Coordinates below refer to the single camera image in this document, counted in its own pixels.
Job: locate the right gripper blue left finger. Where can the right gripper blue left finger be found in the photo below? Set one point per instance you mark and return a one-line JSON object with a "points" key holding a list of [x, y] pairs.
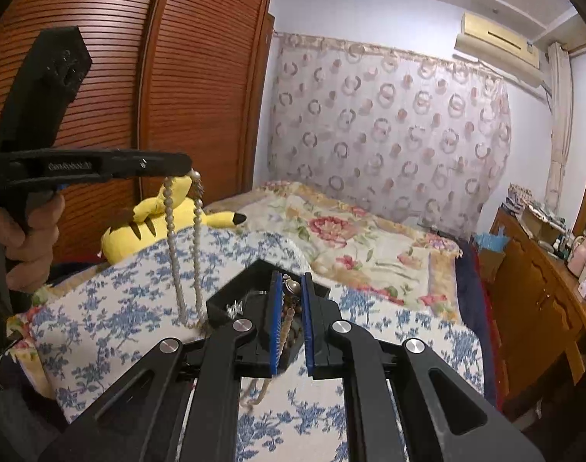
{"points": [[180, 401]]}

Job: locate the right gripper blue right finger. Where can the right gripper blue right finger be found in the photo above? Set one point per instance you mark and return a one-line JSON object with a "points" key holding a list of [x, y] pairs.
{"points": [[402, 401]]}

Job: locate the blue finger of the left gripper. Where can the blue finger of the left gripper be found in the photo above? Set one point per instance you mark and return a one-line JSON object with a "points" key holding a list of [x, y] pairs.
{"points": [[138, 163]]}

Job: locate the black square jewelry box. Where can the black square jewelry box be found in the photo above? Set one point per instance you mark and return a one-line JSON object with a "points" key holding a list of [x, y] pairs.
{"points": [[254, 284]]}

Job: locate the person's left hand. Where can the person's left hand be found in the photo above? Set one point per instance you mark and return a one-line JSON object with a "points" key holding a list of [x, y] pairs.
{"points": [[33, 250]]}

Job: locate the yellow Pikachu plush toy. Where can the yellow Pikachu plush toy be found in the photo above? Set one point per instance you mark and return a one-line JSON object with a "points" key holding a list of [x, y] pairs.
{"points": [[172, 221]]}

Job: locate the brown louvered wardrobe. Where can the brown louvered wardrobe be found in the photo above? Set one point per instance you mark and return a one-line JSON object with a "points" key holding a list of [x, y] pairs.
{"points": [[175, 75]]}

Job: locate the wooden sideboard cabinet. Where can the wooden sideboard cabinet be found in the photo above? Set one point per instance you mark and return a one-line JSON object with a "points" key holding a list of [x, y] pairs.
{"points": [[539, 320]]}

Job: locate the blue gift bag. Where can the blue gift bag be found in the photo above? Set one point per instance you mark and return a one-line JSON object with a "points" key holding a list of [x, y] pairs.
{"points": [[491, 242]]}

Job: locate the cardboard box on cabinet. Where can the cardboard box on cabinet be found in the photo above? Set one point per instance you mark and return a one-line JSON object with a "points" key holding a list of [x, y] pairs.
{"points": [[539, 227]]}

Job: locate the pink thermos jug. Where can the pink thermos jug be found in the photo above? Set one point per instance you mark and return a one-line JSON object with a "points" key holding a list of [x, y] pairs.
{"points": [[577, 259]]}

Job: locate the pink circle patterned curtain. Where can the pink circle patterned curtain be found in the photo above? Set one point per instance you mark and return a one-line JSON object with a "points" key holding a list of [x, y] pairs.
{"points": [[404, 136]]}

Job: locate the cream side curtain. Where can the cream side curtain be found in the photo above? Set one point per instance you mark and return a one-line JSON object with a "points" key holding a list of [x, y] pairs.
{"points": [[562, 112]]}

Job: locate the beige wall air conditioner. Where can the beige wall air conditioner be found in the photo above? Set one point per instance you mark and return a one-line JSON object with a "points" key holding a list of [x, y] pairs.
{"points": [[500, 47]]}

